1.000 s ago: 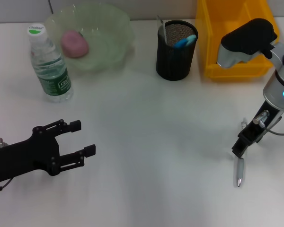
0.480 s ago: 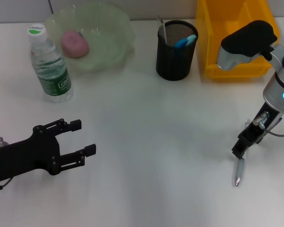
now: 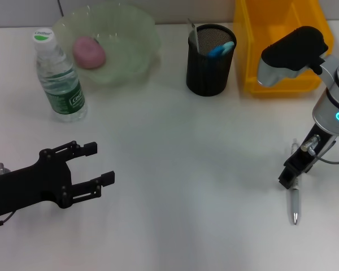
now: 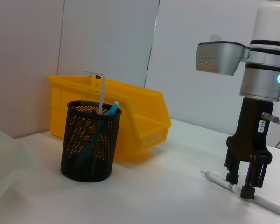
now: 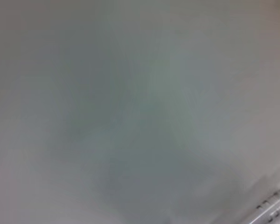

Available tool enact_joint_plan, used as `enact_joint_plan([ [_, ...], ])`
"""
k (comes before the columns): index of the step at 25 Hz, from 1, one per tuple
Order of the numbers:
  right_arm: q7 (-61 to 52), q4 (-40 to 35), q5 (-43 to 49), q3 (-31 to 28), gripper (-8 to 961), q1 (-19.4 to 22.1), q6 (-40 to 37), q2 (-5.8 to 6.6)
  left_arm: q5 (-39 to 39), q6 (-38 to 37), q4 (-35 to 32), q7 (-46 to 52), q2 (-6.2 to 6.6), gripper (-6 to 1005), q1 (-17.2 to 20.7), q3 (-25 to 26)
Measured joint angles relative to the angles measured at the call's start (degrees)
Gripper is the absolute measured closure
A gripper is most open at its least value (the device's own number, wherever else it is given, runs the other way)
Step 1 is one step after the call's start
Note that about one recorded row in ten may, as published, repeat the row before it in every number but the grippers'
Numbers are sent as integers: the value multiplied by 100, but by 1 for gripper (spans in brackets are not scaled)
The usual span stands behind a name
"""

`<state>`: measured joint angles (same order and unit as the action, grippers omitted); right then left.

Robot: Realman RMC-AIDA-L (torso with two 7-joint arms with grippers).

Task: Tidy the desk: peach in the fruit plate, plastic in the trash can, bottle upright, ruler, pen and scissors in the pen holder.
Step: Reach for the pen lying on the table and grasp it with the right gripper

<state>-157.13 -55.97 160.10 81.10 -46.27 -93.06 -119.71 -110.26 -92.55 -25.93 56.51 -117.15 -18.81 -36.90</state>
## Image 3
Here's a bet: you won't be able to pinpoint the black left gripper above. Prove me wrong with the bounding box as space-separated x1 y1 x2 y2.
0 139 115 217

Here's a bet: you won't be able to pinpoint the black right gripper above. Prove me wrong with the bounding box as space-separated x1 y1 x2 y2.
277 123 337 190

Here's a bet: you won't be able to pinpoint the grey click pen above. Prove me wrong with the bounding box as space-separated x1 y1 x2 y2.
289 138 301 226

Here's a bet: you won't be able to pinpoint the clear green-label water bottle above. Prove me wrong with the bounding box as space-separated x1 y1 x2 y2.
32 27 88 124

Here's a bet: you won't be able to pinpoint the pink toy peach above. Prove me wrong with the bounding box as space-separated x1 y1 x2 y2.
72 35 107 71

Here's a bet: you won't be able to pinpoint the blue capped scissors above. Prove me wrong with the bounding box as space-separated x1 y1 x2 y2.
206 41 235 59

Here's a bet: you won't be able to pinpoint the clear plastic ruler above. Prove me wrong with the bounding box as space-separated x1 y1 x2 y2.
186 18 202 54

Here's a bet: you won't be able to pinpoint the translucent green fruit plate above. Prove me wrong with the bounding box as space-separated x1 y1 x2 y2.
52 2 163 88

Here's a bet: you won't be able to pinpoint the black mesh pen holder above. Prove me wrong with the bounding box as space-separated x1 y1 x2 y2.
185 24 237 97

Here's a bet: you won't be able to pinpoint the yellow plastic bin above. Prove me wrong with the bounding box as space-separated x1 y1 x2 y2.
233 0 334 98

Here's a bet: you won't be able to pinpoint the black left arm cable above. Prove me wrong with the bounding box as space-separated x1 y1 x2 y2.
0 210 16 230

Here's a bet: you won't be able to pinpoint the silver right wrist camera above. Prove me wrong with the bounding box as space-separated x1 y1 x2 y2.
257 25 330 88

